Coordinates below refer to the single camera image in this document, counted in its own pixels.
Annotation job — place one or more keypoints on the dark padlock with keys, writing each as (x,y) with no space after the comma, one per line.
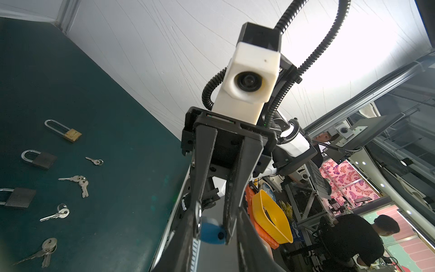
(42,160)

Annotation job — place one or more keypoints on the small silver key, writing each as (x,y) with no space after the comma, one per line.
(98,162)

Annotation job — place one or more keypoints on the yellow plastic bin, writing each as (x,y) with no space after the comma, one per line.
(271,218)

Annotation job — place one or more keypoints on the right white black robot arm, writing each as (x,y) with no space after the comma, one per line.
(286,154)

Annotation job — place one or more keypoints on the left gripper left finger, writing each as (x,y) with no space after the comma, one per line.
(177,256)

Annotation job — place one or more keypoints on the person in black shirt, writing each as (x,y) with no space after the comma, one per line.
(352,240)

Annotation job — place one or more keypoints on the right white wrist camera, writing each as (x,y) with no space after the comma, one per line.
(251,74)

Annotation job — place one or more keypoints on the blue padlock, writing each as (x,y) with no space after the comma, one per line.
(212,232)

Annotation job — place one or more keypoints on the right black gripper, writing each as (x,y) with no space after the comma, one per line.
(233,150)

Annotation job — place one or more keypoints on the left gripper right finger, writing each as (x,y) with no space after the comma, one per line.
(252,254)

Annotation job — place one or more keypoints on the silver keys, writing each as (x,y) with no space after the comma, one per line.
(49,246)

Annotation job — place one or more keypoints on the brass padlock long shackle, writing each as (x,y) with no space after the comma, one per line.
(67,133)

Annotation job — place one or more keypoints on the silver key with ring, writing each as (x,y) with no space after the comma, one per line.
(62,212)

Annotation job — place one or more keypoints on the green table mat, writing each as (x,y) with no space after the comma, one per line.
(119,210)

